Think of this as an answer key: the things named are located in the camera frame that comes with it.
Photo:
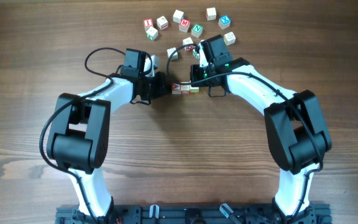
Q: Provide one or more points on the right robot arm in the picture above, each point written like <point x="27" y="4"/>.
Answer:
<point x="297" y="134"/>

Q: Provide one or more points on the green-sided picture block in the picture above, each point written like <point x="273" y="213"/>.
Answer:
<point x="196" y="54"/>

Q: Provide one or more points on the plain wooden picture block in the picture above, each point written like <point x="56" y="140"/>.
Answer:
<point x="171" y="53"/>

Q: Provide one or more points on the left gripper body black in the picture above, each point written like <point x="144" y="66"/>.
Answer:
<point x="147" y="89"/>

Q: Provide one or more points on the plain top block blue side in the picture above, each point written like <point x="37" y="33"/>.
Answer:
<point x="178" y="16"/>

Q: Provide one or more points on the blue X letter block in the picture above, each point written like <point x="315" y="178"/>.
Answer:
<point x="224" y="22"/>

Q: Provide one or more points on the red I letter block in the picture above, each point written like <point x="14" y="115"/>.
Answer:
<point x="148" y="23"/>

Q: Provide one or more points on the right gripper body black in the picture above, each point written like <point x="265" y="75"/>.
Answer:
<point x="197" y="73"/>

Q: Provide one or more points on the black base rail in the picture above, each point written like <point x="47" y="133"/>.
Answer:
<point x="252" y="213"/>

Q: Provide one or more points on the red A letter block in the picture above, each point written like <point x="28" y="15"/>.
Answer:
<point x="176" y="89"/>

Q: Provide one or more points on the yellow-sided block right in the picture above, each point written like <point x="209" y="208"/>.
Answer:
<point x="229" y="38"/>

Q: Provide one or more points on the green N letter block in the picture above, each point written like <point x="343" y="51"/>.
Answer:
<point x="197" y="30"/>

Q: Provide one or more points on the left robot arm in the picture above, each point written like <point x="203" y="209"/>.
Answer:
<point x="75" y="138"/>

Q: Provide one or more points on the red O sided block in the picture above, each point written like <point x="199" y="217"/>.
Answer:
<point x="187" y="43"/>

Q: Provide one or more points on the plain wooden block top right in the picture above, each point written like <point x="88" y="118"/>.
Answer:
<point x="211" y="13"/>

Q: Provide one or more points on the red M letter block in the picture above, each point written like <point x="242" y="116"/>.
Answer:
<point x="184" y="25"/>

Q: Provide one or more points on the red-sided picture block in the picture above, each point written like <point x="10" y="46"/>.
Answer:
<point x="162" y="23"/>

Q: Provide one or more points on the teal-sided picture block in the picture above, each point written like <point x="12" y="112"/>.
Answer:
<point x="152" y="33"/>

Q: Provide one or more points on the yellow-sided picture block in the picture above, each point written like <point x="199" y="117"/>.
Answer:
<point x="194" y="89"/>

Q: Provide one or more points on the dark red sided block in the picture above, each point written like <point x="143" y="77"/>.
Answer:
<point x="185" y="88"/>

